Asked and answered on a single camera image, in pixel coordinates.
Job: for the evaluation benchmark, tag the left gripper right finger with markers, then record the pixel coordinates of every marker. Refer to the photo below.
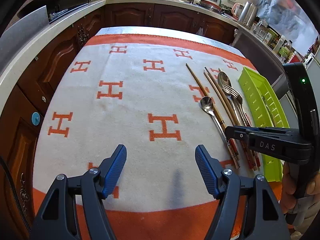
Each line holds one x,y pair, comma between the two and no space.
262,219

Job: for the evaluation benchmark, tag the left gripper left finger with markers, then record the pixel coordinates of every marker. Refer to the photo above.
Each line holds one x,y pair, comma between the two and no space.
57,217

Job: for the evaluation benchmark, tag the dark wood kitchen cabinets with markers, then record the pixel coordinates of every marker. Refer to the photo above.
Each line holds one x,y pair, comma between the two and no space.
33,91

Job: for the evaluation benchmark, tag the right hand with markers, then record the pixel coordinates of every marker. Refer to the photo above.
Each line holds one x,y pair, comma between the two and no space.
288,201

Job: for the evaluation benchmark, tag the lime green utensil tray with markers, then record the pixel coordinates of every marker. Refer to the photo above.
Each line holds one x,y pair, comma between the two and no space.
266,111

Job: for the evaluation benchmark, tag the steel fork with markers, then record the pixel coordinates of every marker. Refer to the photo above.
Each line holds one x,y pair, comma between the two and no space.
239,101

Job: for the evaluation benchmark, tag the large steel spoon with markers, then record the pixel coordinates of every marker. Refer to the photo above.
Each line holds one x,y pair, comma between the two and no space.
223,79

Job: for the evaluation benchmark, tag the small steel spoon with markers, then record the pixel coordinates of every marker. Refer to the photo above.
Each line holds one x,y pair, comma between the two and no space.
207,105

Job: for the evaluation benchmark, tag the blue round cabinet knob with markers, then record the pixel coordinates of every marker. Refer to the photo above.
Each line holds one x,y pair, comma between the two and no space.
35,118

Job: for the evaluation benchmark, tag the steel electric kettle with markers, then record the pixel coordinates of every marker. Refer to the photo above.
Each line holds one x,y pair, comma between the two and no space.
248,15

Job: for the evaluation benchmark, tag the white orange H-pattern cloth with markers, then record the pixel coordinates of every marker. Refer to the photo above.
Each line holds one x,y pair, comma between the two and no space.
136,90

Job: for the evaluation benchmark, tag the white countertop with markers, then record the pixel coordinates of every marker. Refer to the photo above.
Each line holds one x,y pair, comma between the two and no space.
17,64

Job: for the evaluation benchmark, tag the red pan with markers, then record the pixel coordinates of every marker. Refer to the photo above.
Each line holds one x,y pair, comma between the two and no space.
209,5

